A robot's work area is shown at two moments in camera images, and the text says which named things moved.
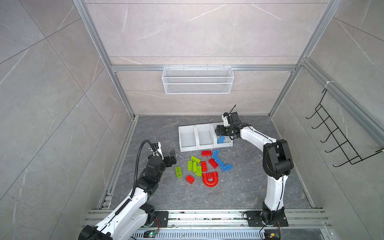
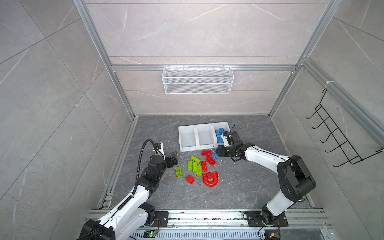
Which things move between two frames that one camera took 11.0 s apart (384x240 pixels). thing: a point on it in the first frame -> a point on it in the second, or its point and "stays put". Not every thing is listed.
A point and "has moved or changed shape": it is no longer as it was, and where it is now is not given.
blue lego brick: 227,167 has moved or changed shape
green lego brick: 178,172 stays put
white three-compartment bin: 201,137 stays put
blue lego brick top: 215,154 stays put
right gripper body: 224,131 -> 226,151
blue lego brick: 221,139 stays put
